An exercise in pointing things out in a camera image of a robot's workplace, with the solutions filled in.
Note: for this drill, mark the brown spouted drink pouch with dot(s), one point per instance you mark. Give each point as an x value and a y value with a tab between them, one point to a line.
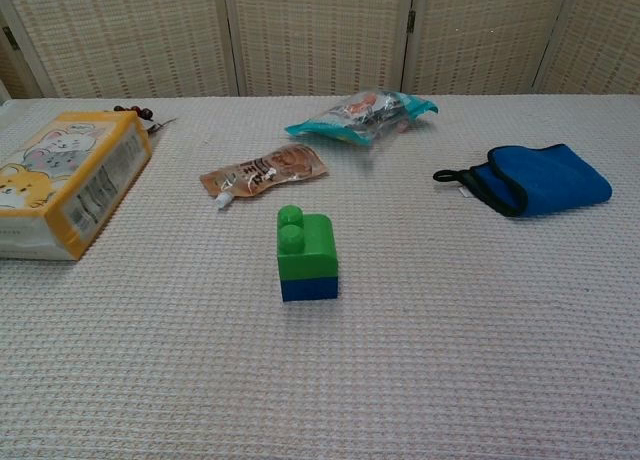
270	172

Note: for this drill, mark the woven folding screen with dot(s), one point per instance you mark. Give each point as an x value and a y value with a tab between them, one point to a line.
320	35

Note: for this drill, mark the dark red grape bunch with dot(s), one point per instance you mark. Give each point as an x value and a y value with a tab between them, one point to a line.
142	112

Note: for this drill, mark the white woven tablecloth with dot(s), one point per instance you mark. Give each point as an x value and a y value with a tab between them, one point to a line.
400	355

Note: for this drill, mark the blue cloth with black trim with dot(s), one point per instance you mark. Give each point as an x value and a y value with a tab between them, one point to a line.
550	180

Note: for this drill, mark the green and blue toy block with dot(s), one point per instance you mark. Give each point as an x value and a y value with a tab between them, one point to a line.
312	245

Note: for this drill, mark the teal clear snack bag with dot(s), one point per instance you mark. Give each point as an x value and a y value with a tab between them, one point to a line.
350	117

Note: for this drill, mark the yellow cat tissue pack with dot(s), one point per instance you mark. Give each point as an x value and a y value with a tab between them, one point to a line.
65	180

